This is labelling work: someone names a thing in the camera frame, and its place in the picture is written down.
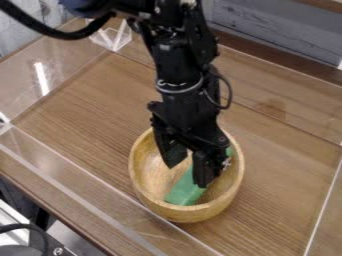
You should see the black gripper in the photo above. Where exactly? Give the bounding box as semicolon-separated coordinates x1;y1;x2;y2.
149;68;233;188

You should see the green foam block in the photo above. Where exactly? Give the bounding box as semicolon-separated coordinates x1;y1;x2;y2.
164;145;236;207

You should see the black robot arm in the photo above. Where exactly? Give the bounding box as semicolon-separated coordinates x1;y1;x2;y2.
62;0;232;188

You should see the brown wooden bowl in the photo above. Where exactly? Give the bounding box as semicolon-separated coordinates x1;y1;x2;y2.
129;129;246;223

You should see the black metal bracket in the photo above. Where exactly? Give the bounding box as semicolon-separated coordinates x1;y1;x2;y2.
29;219;78;256

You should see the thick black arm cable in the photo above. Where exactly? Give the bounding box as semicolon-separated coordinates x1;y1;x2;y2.
0;0;118;41

